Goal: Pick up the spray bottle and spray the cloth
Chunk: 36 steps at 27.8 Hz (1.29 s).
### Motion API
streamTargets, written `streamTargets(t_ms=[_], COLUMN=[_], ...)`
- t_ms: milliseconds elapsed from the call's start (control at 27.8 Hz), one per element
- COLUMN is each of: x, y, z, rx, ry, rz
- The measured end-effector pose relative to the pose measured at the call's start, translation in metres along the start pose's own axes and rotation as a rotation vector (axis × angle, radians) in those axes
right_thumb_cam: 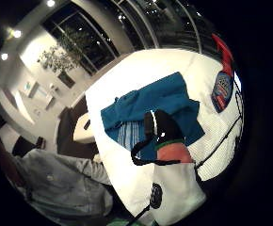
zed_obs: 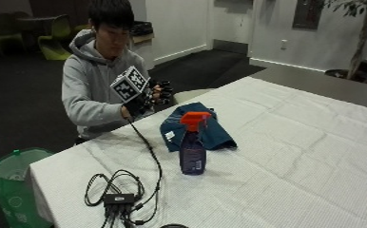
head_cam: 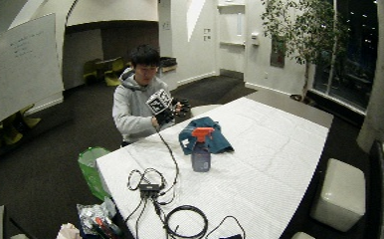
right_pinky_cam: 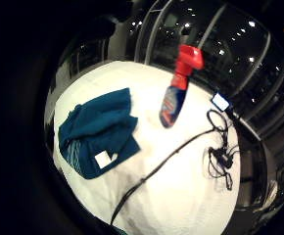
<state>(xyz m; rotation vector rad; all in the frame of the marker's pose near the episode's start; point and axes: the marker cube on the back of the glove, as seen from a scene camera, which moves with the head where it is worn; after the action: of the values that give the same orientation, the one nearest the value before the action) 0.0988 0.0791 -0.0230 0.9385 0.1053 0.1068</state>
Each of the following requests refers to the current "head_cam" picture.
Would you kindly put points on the white marker cube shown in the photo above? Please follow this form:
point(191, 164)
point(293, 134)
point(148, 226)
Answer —
point(158, 101)

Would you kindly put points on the teal cloth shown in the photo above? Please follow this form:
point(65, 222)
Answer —
point(208, 139)

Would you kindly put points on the the person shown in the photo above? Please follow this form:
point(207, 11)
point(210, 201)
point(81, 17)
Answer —
point(131, 106)

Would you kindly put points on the black bin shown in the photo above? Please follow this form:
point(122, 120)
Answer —
point(167, 63)

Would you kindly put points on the spray bottle with orange trigger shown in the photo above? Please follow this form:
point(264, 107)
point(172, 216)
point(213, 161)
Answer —
point(200, 156)

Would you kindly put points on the yellow chair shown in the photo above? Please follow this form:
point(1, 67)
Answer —
point(89, 69)
point(13, 127)
point(111, 71)

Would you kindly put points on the white door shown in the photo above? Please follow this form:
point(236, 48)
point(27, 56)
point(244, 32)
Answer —
point(231, 36)

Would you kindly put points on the white quilted table cover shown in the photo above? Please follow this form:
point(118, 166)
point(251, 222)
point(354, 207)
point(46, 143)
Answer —
point(253, 172)

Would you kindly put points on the small black hub box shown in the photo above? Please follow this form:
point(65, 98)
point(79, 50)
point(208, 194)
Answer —
point(148, 187)

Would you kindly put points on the green bag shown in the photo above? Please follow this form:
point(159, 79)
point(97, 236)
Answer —
point(90, 169)

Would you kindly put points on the indoor tree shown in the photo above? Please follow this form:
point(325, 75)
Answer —
point(304, 36)

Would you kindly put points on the clear plastic bag of items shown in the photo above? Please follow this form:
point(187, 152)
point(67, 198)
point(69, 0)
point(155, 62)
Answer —
point(95, 217)

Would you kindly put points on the large whiteboard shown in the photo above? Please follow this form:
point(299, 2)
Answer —
point(17, 66)

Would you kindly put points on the large window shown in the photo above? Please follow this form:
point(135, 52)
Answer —
point(344, 49)

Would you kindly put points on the black device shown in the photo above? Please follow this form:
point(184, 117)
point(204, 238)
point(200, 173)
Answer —
point(229, 237)

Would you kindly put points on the white cube stool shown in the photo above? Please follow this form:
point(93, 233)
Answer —
point(338, 195)

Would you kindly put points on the wall dispenser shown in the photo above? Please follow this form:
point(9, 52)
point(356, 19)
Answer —
point(255, 38)

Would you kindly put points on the dark wall picture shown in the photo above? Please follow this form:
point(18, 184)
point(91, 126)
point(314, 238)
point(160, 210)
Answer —
point(277, 53)

